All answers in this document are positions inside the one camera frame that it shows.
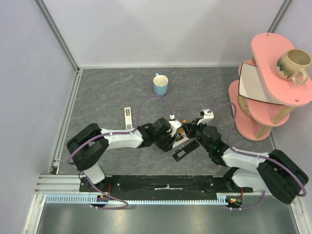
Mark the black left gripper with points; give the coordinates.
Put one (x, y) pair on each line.
(167, 145)

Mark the black remote control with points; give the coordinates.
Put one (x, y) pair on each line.
(180, 153)

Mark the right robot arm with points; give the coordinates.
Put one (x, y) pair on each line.
(274, 172)

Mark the aluminium frame rail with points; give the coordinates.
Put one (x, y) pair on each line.
(38, 201)

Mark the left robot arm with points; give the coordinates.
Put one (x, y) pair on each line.
(89, 145)

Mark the white remote with QR label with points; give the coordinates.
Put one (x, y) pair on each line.
(128, 118)

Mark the beige ceramic mug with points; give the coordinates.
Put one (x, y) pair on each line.
(293, 65)

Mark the white remote control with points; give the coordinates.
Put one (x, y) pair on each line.
(180, 141)

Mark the light blue cup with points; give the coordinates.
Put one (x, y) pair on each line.
(160, 83)

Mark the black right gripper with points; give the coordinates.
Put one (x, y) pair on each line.
(191, 127)

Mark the light blue cable duct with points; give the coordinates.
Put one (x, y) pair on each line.
(101, 200)

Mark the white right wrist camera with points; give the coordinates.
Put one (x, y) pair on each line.
(206, 116)

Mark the pink wooden shelf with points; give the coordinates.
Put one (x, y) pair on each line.
(263, 99)

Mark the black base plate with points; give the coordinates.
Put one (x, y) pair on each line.
(209, 183)

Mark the yellow handled screwdriver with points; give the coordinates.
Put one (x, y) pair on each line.
(181, 130)

